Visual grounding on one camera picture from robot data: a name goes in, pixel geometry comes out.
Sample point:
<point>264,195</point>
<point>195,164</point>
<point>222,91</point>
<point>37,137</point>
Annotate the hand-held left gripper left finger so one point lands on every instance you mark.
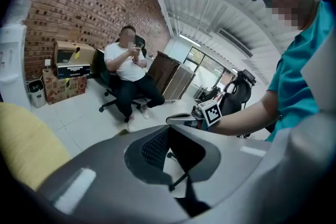
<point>105,160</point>

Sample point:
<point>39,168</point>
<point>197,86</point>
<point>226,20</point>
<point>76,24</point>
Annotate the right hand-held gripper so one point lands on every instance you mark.
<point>210,114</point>

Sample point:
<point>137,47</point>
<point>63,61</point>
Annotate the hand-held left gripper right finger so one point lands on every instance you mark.
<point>236,165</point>

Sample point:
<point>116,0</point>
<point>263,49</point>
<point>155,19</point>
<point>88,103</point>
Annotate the person's right forearm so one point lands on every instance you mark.
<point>244,118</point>

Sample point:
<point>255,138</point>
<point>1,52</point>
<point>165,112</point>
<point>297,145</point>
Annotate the printed cardboard box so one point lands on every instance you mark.
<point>63,89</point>

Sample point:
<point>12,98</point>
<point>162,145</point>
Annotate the black flat box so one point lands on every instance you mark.
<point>73,70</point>

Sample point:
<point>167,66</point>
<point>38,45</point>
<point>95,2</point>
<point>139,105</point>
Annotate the taped cardboard box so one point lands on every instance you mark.
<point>84,52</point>

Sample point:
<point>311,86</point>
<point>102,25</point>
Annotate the white water dispenser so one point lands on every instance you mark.
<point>10,65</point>

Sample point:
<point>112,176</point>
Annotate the brown wooden cabinet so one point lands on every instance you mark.
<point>170,76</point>

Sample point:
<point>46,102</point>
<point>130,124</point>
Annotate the black mesh office chair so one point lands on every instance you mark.
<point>236,94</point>

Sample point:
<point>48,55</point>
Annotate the ceiling light panel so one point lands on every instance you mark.
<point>190,40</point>

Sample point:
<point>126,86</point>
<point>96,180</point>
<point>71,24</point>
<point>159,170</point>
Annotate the round wooden table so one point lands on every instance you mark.
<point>23,144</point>

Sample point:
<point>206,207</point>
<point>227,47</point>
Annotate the black phone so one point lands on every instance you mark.
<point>137,47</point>

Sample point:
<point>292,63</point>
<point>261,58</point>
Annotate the white bin black lid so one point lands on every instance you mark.
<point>37,94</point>

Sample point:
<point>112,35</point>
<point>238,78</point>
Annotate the ceiling air vent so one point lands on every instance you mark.
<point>233,39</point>

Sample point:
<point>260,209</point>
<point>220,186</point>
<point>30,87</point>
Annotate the person's teal shirt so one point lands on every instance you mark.
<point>294,81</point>

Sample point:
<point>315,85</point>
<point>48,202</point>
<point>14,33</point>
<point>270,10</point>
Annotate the person's head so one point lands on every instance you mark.
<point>288,2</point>

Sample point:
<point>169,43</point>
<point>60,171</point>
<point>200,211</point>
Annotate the white wall plate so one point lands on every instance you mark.
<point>47,63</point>

